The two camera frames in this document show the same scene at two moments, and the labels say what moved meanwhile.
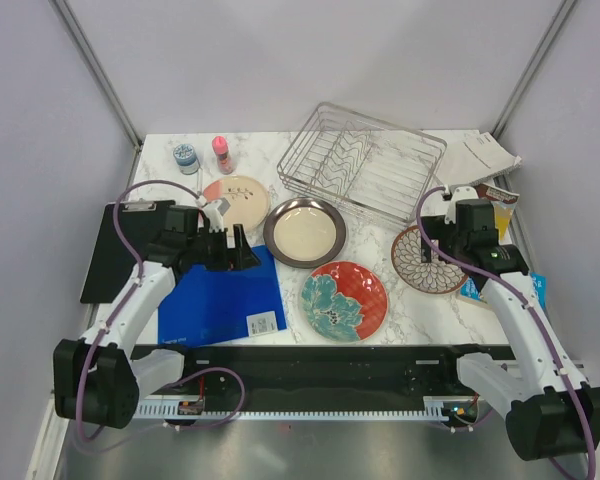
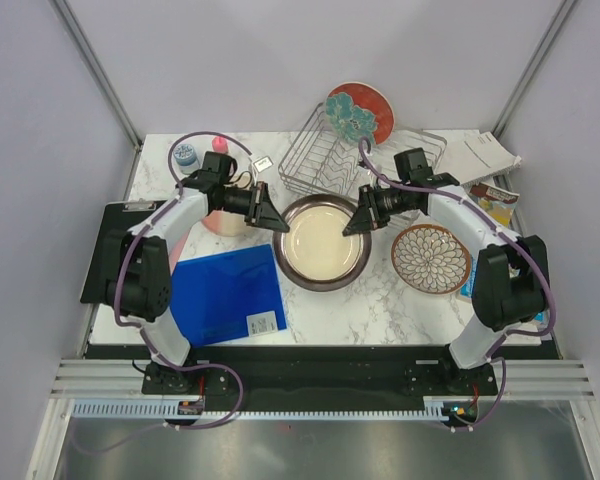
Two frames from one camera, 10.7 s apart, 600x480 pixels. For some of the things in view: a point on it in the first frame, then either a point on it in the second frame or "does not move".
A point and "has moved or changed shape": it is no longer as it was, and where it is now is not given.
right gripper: (435, 227) → (366, 218)
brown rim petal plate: (433, 277) does not move
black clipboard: (112, 264) does not move
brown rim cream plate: (305, 233) has moved or changed shape
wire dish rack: (363, 163) does not move
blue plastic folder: (209, 305) does not move
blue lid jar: (186, 158) does not move
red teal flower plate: (344, 301) → (358, 110)
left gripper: (239, 258) → (260, 210)
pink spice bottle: (220, 145) does not move
